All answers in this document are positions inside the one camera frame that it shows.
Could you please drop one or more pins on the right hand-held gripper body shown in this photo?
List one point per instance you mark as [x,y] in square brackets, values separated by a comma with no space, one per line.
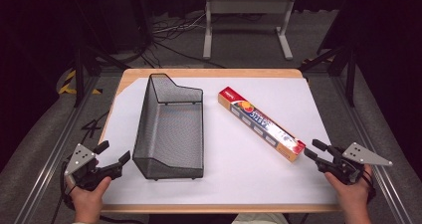
[361,156]

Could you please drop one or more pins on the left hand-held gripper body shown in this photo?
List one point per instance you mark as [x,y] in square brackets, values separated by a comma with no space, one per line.
[79,157]

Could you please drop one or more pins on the long orange plastic wrap box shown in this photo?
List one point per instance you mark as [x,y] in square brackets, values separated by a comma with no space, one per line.
[258,122]

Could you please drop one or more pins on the person's left hand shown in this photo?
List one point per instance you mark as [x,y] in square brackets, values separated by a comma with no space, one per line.
[88,202]

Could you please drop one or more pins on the person's right hand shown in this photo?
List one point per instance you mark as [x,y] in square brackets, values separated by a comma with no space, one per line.
[353,200]

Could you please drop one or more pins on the black tripod stand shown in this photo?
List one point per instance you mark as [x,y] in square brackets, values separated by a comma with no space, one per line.
[350,74]
[79,74]

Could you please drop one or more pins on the white table sheet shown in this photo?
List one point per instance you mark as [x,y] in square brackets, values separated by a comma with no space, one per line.
[232,177]

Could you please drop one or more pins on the grey metal stand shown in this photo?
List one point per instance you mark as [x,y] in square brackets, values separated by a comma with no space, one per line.
[247,5]

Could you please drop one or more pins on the aluminium floor rail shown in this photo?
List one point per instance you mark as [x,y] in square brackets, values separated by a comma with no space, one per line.
[56,151]
[371,134]

